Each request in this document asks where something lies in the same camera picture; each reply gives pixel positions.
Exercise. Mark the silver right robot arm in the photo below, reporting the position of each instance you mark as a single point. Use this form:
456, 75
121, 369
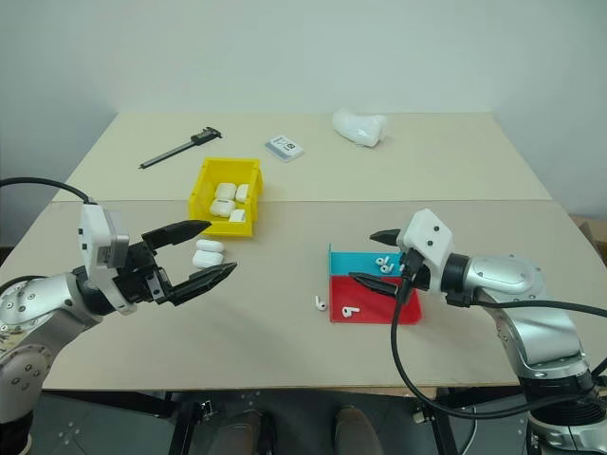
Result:
502, 275

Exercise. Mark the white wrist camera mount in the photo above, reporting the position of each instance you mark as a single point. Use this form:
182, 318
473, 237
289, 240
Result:
92, 232
431, 232

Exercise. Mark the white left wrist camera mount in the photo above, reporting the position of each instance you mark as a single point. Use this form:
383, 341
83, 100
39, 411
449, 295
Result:
92, 232

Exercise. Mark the yellow plastic bin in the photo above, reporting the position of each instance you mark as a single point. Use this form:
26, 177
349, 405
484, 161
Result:
201, 189

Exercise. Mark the white crumpled plastic bag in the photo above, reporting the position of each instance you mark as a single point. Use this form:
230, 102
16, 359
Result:
358, 125

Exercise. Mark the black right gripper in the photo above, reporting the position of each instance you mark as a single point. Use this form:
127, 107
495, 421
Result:
420, 276

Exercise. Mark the black table frame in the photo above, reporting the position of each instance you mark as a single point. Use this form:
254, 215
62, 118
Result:
187, 426

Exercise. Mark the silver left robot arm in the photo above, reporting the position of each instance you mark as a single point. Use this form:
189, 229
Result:
38, 298

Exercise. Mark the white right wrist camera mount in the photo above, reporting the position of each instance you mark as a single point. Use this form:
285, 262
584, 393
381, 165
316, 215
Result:
431, 232

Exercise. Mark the small white printed box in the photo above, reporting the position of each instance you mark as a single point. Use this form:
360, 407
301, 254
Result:
284, 147

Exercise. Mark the red and blue tray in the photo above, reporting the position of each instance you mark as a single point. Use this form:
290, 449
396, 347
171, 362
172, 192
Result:
370, 308

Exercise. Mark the black digital caliper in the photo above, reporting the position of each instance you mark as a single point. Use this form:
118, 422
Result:
204, 134

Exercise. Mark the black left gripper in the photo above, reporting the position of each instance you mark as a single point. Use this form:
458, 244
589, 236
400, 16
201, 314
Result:
140, 279

